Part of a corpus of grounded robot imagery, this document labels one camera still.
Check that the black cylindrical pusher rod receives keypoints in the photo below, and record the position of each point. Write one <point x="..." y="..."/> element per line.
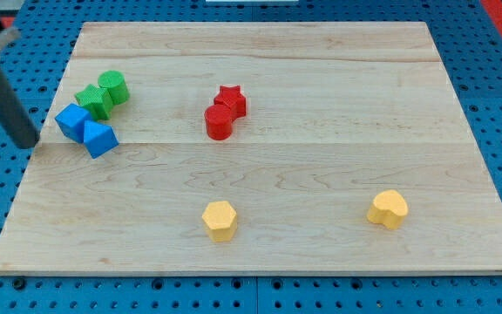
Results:
<point x="14" y="118"/>

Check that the yellow heart block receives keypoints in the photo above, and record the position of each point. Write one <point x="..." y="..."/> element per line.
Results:
<point x="388" y="208"/>

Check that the green cylinder block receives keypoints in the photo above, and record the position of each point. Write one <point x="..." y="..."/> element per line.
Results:
<point x="114" y="82"/>

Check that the red cylinder block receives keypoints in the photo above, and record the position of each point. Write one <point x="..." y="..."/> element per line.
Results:
<point x="218" y="120"/>

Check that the light wooden board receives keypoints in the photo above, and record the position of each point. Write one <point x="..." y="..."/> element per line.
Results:
<point x="337" y="112"/>

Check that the blue triangular block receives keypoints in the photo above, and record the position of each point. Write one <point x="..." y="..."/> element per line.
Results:
<point x="99" y="138"/>

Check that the blue cube block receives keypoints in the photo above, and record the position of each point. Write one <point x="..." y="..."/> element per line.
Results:
<point x="71" y="122"/>

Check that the red star block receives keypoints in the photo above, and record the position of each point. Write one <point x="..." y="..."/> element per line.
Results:
<point x="233" y="98"/>

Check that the yellow hexagon block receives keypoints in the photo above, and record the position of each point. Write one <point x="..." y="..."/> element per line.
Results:
<point x="220" y="221"/>

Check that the green star block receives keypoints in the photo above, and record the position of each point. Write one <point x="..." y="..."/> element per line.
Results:
<point x="96" y="100"/>

